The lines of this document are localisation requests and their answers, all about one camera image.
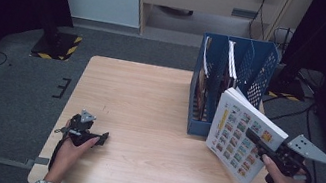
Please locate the white book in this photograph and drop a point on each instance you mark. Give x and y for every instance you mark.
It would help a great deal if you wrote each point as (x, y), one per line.
(231, 134)

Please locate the blue file rack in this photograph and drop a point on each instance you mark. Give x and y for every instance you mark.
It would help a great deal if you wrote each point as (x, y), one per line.
(198, 128)

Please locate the black magazine with red print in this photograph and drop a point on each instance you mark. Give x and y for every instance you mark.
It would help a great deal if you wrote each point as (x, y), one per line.
(201, 91)

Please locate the person's left hand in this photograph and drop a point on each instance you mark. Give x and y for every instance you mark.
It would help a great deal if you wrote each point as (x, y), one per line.
(65, 162)

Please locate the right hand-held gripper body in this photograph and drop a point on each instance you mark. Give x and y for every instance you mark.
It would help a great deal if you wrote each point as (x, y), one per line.
(290, 161)

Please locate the black stand base striped edge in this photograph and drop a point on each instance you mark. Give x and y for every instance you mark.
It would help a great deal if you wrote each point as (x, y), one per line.
(57, 47)
(286, 88)

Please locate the grey tape piece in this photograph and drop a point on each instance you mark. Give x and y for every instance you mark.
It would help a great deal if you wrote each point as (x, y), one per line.
(41, 160)

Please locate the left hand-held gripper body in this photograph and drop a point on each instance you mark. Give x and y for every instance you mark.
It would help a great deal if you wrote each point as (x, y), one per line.
(79, 129)

